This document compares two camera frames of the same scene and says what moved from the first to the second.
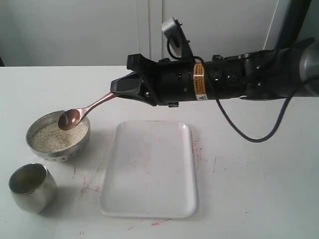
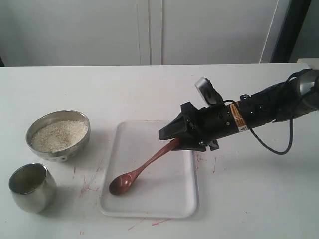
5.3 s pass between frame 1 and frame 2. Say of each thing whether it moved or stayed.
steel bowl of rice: stayed
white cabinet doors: stayed
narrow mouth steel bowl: stayed
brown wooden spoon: moved
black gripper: moved
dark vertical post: stayed
